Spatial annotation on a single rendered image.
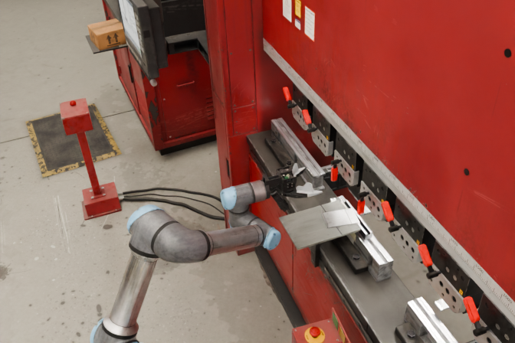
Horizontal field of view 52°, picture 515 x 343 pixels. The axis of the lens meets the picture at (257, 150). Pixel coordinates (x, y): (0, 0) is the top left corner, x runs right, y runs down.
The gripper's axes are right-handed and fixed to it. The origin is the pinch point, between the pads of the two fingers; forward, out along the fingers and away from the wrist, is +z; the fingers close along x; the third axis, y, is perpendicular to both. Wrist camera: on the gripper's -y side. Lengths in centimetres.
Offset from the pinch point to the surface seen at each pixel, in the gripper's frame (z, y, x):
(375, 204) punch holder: 11.3, 4.9, -24.3
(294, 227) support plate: -8.7, -18.4, -2.7
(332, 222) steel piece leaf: 6.1, -18.0, -5.8
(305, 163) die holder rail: 13.4, -21.1, 36.1
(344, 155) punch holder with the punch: 11.4, 9.5, -1.0
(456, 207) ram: 12, 32, -58
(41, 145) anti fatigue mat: -119, -118, 253
